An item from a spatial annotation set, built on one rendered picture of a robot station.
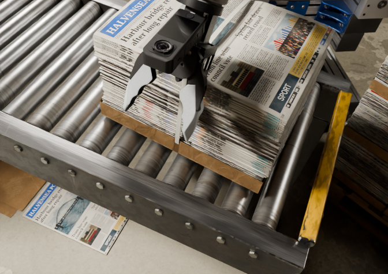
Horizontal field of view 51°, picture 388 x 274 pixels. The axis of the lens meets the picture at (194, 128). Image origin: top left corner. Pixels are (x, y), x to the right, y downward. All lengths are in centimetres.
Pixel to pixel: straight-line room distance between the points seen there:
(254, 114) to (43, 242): 117
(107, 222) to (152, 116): 90
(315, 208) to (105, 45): 50
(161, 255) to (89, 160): 83
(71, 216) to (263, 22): 114
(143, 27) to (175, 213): 35
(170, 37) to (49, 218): 124
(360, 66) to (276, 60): 187
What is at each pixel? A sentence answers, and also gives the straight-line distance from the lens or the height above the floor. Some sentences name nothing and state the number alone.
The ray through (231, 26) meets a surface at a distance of 80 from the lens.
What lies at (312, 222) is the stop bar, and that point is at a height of 82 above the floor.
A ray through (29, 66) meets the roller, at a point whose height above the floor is 80.
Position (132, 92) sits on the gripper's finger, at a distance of 65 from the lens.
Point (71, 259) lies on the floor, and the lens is 162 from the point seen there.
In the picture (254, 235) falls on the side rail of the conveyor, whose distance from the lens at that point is 79.
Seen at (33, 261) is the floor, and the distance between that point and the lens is 165.
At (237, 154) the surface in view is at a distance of 76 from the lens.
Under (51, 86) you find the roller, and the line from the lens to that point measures 102.
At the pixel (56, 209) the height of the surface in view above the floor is 1.
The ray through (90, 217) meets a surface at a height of 1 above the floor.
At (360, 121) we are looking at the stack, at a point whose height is 47.
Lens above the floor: 149
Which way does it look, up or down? 50 degrees down
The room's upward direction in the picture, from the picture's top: 10 degrees clockwise
